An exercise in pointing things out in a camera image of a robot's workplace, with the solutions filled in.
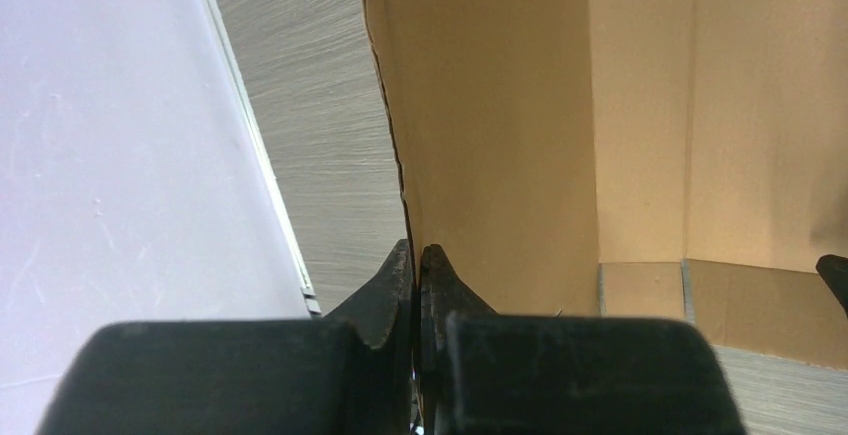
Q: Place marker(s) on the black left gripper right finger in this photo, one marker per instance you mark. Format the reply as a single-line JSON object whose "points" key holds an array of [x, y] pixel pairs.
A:
{"points": [[485, 373]]}

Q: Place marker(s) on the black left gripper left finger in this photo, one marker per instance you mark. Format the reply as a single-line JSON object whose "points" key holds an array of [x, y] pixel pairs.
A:
{"points": [[348, 372]]}

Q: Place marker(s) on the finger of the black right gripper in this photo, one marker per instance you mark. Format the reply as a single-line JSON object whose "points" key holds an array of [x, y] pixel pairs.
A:
{"points": [[833, 270]]}

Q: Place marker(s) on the brown cardboard box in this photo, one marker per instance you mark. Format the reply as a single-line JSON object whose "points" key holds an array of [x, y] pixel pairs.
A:
{"points": [[677, 158]]}

